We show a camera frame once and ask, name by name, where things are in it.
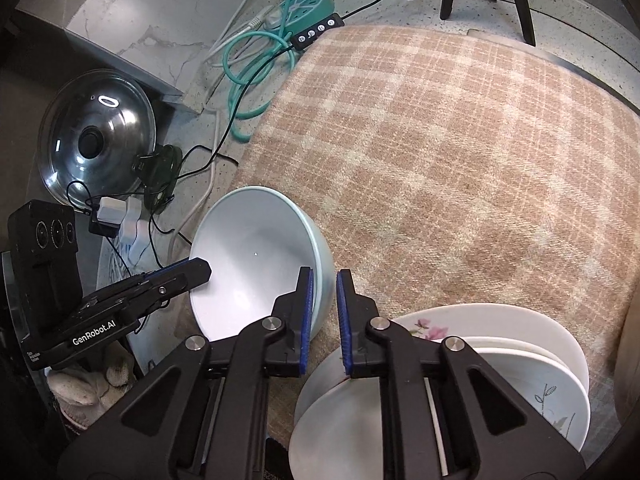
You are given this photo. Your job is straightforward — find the white charger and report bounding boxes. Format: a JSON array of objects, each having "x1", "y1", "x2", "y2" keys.
[{"x1": 90, "y1": 197, "x2": 128, "y2": 236}]

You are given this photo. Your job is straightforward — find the white cable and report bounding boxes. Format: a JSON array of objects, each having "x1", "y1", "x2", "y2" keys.
[{"x1": 170, "y1": 0, "x2": 281, "y2": 246}]

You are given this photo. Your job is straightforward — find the beige plaid cloth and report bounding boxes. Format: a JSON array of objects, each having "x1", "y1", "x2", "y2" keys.
[{"x1": 227, "y1": 25, "x2": 640, "y2": 466}]

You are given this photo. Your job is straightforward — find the pink floral plate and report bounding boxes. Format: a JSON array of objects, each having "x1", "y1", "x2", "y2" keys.
[{"x1": 390, "y1": 304, "x2": 588, "y2": 396}]

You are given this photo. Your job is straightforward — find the black tripod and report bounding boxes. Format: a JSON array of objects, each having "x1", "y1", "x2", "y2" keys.
[{"x1": 440, "y1": 0, "x2": 538, "y2": 47}]

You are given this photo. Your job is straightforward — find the black clip device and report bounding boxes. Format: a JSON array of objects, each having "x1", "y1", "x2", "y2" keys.
[{"x1": 132, "y1": 145, "x2": 183, "y2": 211}]

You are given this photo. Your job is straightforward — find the black cable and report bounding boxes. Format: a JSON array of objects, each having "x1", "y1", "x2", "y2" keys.
[{"x1": 67, "y1": 0, "x2": 401, "y2": 266}]

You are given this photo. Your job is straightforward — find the white plate grey branch print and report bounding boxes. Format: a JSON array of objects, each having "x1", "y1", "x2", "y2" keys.
[{"x1": 470, "y1": 347, "x2": 592, "y2": 457}]

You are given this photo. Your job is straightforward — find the white bowl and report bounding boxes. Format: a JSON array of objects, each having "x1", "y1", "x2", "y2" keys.
[{"x1": 189, "y1": 186, "x2": 335, "y2": 343}]

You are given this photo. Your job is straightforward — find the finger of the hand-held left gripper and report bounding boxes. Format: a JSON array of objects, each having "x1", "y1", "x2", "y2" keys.
[
  {"x1": 131, "y1": 259, "x2": 196, "y2": 287},
  {"x1": 120, "y1": 257, "x2": 212, "y2": 319}
]

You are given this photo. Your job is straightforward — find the marble board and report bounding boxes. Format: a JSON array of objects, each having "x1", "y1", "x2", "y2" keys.
[{"x1": 15, "y1": 0, "x2": 271, "y2": 106}]

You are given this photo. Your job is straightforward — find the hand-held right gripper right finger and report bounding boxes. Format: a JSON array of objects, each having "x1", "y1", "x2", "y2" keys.
[{"x1": 336, "y1": 269, "x2": 586, "y2": 480}]

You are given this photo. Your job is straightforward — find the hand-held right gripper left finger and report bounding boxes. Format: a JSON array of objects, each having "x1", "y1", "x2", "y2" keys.
[{"x1": 60, "y1": 266, "x2": 316, "y2": 480}]

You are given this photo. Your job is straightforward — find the black button controller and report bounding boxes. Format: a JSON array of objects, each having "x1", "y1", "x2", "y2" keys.
[{"x1": 291, "y1": 12, "x2": 347, "y2": 52}]

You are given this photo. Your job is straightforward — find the glass pot lid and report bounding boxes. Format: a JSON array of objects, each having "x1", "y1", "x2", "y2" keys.
[{"x1": 39, "y1": 70, "x2": 157, "y2": 207}]

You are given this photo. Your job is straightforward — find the teal cable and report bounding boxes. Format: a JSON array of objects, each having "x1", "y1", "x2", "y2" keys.
[{"x1": 221, "y1": 0, "x2": 301, "y2": 142}]

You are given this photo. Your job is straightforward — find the teal power strip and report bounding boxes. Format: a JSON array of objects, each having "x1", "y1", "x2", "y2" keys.
[{"x1": 262, "y1": 0, "x2": 337, "y2": 32}]

